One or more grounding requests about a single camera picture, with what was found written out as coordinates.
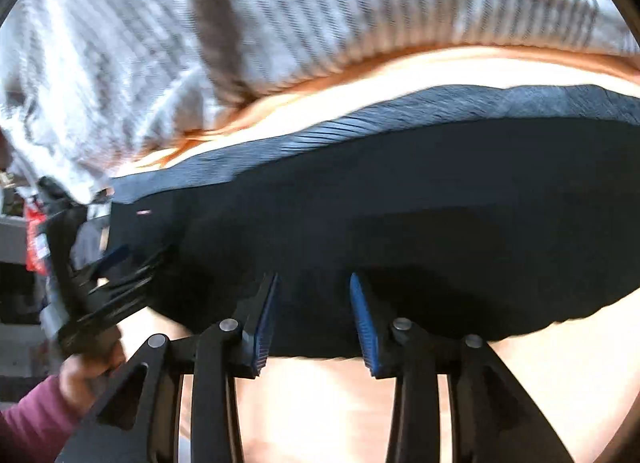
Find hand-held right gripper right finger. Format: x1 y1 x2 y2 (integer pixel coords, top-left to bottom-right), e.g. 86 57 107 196
349 272 576 463

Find red printed packet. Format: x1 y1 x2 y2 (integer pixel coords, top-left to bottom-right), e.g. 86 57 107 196
24 197 52 275

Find grey striped duvet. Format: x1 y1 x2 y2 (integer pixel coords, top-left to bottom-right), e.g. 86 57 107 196
0 0 640 205

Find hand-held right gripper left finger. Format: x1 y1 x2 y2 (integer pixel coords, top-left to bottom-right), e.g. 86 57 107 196
55 272 280 463

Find peach bed sheet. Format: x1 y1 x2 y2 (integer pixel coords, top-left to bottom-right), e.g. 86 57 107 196
117 46 640 463

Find person's left hand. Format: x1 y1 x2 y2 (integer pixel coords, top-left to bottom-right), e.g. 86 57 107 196
58 340 127 418

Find black pants with blue waistband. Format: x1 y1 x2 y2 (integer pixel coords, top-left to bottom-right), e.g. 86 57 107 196
107 84 640 360

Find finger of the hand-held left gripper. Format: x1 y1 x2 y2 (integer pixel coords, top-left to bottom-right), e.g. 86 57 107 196
75 247 174 330
75 243 134 290

